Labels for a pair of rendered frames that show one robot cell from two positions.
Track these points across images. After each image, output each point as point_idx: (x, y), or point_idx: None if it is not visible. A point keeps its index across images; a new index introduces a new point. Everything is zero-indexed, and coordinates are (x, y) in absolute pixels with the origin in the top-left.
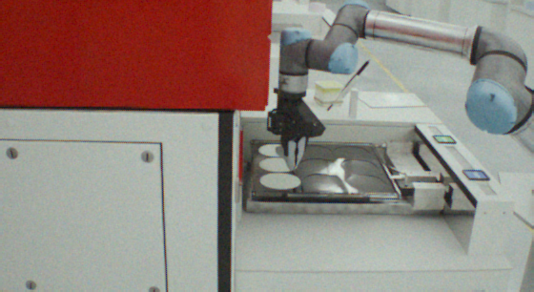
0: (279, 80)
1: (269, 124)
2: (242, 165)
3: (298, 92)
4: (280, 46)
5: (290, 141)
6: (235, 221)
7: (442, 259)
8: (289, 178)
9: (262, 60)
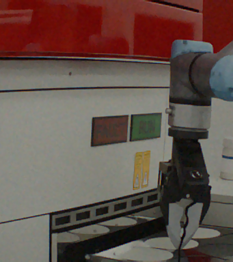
0: (165, 110)
1: (210, 203)
2: (95, 224)
3: (188, 129)
4: (169, 61)
5: (173, 204)
6: None
7: None
8: (160, 254)
9: None
